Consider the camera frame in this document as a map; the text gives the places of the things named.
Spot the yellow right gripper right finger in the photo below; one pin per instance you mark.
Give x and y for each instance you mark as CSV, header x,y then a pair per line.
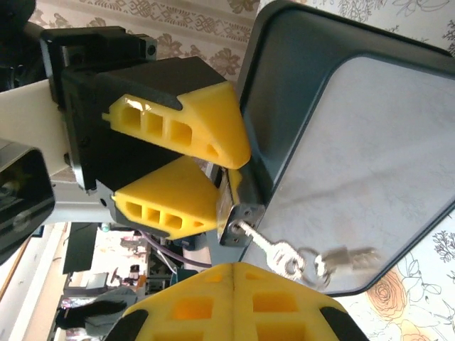
x,y
270,284

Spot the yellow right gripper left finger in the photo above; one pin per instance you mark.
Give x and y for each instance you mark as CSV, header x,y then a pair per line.
x,y
199,295

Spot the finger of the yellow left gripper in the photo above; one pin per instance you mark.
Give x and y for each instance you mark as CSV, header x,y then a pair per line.
x,y
177,188
220,124

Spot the dark blue painted tin box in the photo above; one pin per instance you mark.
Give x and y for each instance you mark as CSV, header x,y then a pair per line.
x,y
284,89

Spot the silver padlock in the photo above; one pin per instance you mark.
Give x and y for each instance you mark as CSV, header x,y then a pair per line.
x,y
249,213

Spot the spare silver key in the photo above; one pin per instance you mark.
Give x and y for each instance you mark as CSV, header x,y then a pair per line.
x,y
341,257

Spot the person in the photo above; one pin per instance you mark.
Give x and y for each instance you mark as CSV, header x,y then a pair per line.
x,y
106,319

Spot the black monitor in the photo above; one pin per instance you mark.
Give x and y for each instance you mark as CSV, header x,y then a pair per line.
x,y
80,248

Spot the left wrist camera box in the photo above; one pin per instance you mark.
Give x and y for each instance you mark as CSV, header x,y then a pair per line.
x,y
25,199

